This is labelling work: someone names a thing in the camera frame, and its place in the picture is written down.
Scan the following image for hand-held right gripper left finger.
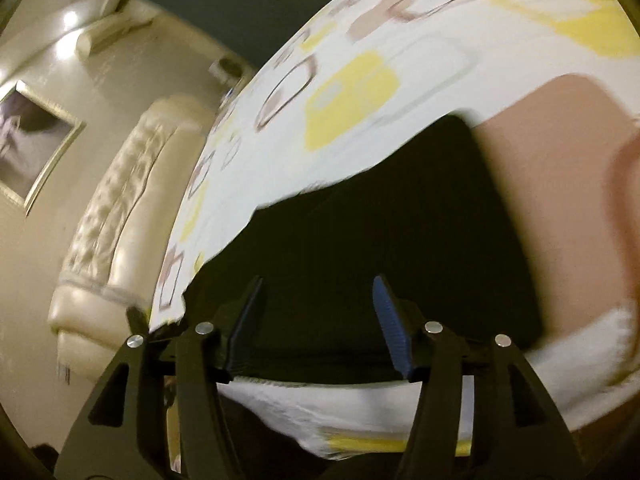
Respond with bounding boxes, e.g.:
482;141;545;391
54;275;266;480

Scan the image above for black pants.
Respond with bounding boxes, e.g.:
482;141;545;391
187;114;547;386

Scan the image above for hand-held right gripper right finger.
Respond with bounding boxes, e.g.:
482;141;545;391
372;274;586;480

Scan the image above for small white fan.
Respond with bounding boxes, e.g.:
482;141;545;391
210;57;247;84

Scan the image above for bed with printed sheet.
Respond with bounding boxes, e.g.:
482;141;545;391
150;0;640;462

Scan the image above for teal curtain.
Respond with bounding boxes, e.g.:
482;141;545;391
120;0;391;69

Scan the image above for framed wall picture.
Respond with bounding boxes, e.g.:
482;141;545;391
0;80;87;216

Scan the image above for cream tufted headboard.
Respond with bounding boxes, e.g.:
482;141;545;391
47;97;224;386

